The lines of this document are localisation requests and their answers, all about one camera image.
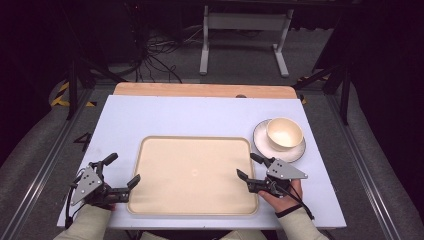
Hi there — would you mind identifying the person's right hand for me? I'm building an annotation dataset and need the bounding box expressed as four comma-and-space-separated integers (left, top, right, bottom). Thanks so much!
257, 179, 304, 214

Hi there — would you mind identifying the bundle of floor cables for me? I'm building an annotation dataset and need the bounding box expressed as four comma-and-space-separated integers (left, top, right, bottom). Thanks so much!
132, 24, 204, 84

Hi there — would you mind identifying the black wristband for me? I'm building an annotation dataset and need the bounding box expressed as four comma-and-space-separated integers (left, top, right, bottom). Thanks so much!
275, 203, 304, 219

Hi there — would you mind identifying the person's left hand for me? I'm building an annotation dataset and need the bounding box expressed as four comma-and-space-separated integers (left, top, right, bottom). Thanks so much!
99, 201, 118, 212

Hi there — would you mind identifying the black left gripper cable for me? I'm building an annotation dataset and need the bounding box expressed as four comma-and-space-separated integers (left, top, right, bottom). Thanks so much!
64, 168, 88, 230

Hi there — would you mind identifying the white round plate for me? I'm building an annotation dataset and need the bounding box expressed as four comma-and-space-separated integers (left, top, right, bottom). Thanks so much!
252, 118, 307, 164

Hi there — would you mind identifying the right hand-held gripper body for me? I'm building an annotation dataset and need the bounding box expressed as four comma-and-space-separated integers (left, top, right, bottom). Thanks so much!
247, 158, 309, 199

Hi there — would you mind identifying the yellow black floor tape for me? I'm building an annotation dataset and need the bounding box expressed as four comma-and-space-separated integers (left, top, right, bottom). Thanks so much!
49, 81, 98, 108

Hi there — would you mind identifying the beige plastic tray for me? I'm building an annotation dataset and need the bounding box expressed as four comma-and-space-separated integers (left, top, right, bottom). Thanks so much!
126, 135, 260, 216

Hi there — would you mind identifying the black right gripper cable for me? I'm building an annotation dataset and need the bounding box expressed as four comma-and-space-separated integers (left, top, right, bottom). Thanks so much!
278, 181, 315, 221

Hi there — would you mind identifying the aluminium floor rail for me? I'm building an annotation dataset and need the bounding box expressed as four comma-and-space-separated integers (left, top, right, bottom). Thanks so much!
0, 88, 96, 240
324, 93, 424, 240

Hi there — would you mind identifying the pale table cover board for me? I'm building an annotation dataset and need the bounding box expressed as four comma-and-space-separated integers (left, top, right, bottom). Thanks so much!
56, 94, 348, 231

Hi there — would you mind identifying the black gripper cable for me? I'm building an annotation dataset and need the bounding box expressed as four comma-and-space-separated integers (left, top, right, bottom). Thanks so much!
278, 181, 315, 221
64, 168, 88, 230

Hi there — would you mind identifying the white metal stand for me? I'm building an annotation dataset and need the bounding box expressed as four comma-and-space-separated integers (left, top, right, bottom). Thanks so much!
199, 4, 295, 79

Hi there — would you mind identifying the black tripod stand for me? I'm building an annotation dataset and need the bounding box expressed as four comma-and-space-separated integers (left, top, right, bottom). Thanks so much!
293, 63, 353, 126
64, 58, 128, 121

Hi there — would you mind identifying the cream bowl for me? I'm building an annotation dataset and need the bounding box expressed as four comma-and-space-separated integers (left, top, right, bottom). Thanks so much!
265, 116, 304, 152

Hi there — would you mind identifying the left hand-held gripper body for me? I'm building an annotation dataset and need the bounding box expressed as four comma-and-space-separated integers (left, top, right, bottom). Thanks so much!
68, 161, 131, 210

